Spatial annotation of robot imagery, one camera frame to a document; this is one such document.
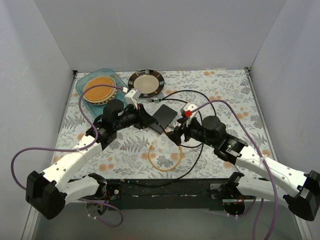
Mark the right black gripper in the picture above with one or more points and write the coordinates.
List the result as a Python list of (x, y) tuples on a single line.
[(185, 132)]

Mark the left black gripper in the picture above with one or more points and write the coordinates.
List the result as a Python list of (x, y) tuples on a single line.
[(141, 116)]

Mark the black network switch box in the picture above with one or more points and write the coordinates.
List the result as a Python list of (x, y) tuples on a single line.
[(164, 116)]

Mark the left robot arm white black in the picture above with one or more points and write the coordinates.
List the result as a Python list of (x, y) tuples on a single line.
[(49, 191)]

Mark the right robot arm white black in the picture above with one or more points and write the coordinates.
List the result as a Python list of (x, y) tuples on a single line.
[(295, 189)]

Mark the floral tablecloth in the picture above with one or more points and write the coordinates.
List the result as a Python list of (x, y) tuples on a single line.
[(145, 154)]

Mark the dark rimmed ceramic plate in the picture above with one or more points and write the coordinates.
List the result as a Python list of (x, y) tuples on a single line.
[(148, 82)]

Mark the orange woven round plate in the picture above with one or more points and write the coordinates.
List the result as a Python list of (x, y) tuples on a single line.
[(100, 94)]

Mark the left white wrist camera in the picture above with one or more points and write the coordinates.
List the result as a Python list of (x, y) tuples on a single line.
[(132, 96)]

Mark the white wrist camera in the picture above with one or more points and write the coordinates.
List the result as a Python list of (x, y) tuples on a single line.
[(188, 112), (132, 96)]

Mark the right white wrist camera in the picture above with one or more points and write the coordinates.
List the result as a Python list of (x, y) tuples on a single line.
[(188, 112)]

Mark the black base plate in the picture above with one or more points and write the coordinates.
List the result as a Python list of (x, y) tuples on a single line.
[(185, 193)]

